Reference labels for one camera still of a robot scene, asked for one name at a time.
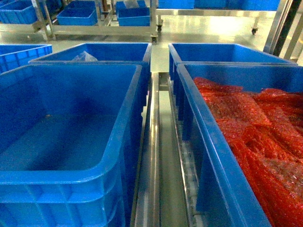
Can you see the empty blue bin front left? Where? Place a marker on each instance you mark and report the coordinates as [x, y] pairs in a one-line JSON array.
[[69, 144]]

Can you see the red bubble wrap bags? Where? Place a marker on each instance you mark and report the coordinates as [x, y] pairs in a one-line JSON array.
[[264, 130]]

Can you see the steel shelf rack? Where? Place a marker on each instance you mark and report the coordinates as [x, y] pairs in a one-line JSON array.
[[167, 185]]

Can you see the rear steel cart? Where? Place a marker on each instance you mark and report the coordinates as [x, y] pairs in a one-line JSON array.
[[53, 18]]

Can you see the empty blue bin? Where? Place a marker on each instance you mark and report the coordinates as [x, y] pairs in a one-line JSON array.
[[69, 144], [218, 53]]

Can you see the blue bin with plastic bag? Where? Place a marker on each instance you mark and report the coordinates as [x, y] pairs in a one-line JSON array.
[[116, 53]]

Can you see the empty blue bin rear right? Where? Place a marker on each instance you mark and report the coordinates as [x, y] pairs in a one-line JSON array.
[[218, 53]]

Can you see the blue bin with red bags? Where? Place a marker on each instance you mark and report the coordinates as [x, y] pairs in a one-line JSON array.
[[225, 197]]

